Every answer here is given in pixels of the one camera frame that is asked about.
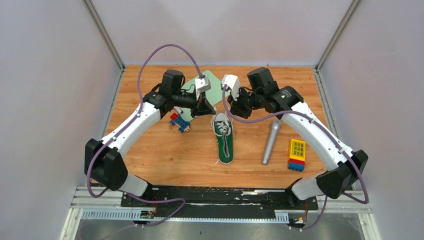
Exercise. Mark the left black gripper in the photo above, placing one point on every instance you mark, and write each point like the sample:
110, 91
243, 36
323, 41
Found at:
202, 107

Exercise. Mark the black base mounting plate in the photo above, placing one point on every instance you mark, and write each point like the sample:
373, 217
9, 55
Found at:
220, 202

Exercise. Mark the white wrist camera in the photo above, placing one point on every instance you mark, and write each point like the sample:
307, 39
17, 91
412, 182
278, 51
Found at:
202, 84
231, 83

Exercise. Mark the yellow red blue block stack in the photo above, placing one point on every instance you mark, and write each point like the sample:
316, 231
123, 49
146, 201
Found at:
296, 155

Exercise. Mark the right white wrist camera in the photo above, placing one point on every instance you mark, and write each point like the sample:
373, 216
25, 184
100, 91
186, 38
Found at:
231, 83

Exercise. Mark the silver microphone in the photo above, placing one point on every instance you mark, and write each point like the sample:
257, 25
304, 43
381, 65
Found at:
272, 136

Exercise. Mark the blue red toy car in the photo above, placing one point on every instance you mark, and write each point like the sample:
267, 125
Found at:
177, 120

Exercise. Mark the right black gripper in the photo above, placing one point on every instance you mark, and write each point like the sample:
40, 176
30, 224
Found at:
236, 108

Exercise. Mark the light green cutting mat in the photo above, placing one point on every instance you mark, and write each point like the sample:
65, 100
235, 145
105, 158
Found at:
211, 95

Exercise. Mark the aluminium frame rail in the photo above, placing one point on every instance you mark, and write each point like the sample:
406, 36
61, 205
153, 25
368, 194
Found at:
108, 207

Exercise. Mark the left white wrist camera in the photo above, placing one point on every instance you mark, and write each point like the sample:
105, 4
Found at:
202, 84

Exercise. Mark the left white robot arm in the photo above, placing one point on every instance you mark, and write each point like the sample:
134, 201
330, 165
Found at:
104, 158

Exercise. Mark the green canvas sneaker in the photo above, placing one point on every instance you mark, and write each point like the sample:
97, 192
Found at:
224, 139

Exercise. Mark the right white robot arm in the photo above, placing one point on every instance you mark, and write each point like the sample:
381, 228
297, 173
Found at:
343, 165

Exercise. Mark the white shoelace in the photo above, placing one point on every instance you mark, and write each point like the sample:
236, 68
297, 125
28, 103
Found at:
224, 129

